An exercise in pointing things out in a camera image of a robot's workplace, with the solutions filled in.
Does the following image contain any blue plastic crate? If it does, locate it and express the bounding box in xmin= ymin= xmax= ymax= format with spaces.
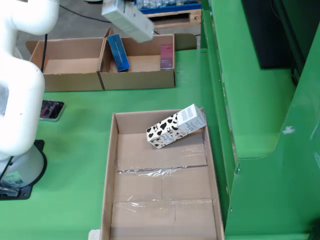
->
xmin=134 ymin=0 xmax=202 ymax=15

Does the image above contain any smartphone with green case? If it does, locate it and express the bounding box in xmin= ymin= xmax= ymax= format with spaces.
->
xmin=38 ymin=99 xmax=66 ymax=123

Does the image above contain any pink carton box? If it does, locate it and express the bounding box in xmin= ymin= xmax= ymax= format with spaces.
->
xmin=159 ymin=44 xmax=175 ymax=70

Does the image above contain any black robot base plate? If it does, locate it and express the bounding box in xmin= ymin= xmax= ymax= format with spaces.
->
xmin=0 ymin=139 xmax=48 ymax=201

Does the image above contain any white foam block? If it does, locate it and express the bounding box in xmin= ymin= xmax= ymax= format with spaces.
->
xmin=87 ymin=229 xmax=102 ymax=240

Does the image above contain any large shallow cardboard tray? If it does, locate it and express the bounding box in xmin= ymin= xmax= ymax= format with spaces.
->
xmin=99 ymin=106 xmax=226 ymax=240

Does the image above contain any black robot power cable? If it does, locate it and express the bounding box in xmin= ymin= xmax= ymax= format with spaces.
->
xmin=0 ymin=33 xmax=49 ymax=196

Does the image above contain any blue carton box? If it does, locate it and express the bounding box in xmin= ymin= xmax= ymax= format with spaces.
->
xmin=106 ymin=33 xmax=131 ymax=72

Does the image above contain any plain white carton box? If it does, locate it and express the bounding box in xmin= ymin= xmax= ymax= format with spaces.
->
xmin=101 ymin=0 xmax=155 ymax=43

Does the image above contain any cow print hand cream box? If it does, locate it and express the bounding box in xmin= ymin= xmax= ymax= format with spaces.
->
xmin=146 ymin=103 xmax=208 ymax=150

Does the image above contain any empty cardboard box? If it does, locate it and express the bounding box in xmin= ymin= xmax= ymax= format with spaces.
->
xmin=25 ymin=37 xmax=106 ymax=93

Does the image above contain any wooden pallet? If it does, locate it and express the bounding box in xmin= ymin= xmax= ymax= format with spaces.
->
xmin=144 ymin=9 xmax=202 ymax=30

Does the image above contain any green metal shelf unit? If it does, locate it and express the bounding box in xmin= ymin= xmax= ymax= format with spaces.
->
xmin=199 ymin=0 xmax=320 ymax=240

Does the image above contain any black monitor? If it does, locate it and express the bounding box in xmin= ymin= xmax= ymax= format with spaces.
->
xmin=241 ymin=0 xmax=307 ymax=70

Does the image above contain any thin black hand-held cable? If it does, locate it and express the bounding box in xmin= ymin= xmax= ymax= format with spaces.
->
xmin=58 ymin=4 xmax=111 ymax=23

